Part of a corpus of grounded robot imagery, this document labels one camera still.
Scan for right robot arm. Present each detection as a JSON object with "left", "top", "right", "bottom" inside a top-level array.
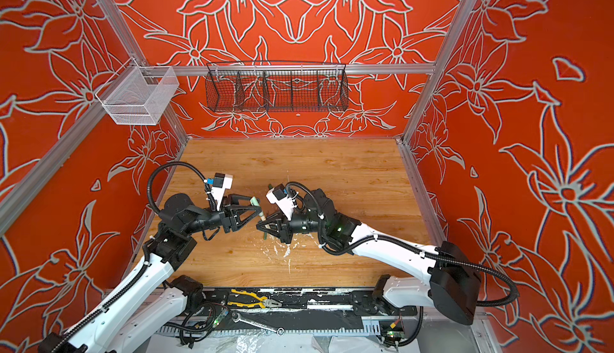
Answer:
[{"left": 257, "top": 184, "right": 481, "bottom": 325}]

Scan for silver wrench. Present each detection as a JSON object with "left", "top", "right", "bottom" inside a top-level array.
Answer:
[{"left": 231, "top": 311, "right": 285, "bottom": 336}]

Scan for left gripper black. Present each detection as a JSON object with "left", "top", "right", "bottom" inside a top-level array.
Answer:
[{"left": 183, "top": 194, "right": 261, "bottom": 238}]

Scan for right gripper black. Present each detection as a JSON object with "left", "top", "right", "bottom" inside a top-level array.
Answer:
[{"left": 260, "top": 207, "right": 332, "bottom": 243}]

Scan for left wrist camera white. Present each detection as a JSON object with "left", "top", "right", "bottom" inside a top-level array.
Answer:
[{"left": 205, "top": 173, "right": 233, "bottom": 212}]

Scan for yellow handled pliers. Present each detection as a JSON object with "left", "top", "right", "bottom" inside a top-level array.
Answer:
[{"left": 227, "top": 289, "right": 282, "bottom": 309}]

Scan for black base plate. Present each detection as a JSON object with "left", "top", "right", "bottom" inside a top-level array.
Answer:
[{"left": 195, "top": 287, "right": 418, "bottom": 316}]

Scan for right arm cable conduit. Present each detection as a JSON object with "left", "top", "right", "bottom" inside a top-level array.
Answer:
[{"left": 285, "top": 181, "right": 520, "bottom": 308}]

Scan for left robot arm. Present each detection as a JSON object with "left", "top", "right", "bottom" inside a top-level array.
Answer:
[{"left": 38, "top": 193, "right": 262, "bottom": 352}]

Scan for white mesh basket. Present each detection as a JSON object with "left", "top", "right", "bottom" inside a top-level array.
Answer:
[{"left": 95, "top": 65, "right": 179, "bottom": 126}]

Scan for black wire basket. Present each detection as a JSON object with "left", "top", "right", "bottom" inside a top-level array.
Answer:
[{"left": 205, "top": 62, "right": 350, "bottom": 113}]

